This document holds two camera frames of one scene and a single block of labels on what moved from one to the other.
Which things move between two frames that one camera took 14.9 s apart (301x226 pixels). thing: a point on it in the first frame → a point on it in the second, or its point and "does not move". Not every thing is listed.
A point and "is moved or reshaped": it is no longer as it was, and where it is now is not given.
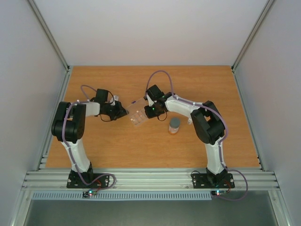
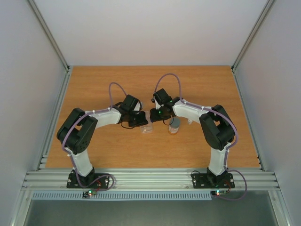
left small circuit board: [90, 192] does not move
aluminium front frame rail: [150, 179] does not move
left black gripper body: [115, 112] → [135, 121]
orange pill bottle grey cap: [174, 124] does not move
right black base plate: [211, 181] does not move
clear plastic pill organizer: [137, 112] is moved or reshaped
